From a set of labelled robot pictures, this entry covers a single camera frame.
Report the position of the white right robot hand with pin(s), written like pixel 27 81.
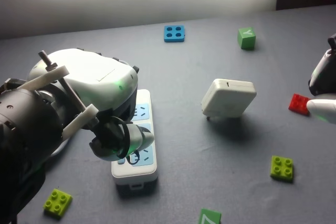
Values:
pixel 321 108

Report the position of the green cube with number 7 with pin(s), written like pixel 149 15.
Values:
pixel 210 217

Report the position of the red building brick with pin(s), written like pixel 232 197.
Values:
pixel 298 104

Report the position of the green cube with letter Y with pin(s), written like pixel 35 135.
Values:
pixel 248 41

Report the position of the blue four-hole block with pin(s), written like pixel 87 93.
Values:
pixel 174 32

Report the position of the lime green building brick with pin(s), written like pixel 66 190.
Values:
pixel 281 169
pixel 57 204

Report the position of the white power adapter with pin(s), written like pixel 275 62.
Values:
pixel 228 98

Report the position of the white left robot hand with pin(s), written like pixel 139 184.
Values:
pixel 99 77

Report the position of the grey table cloth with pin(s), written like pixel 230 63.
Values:
pixel 183 77

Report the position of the white power strip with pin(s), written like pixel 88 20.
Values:
pixel 136 174

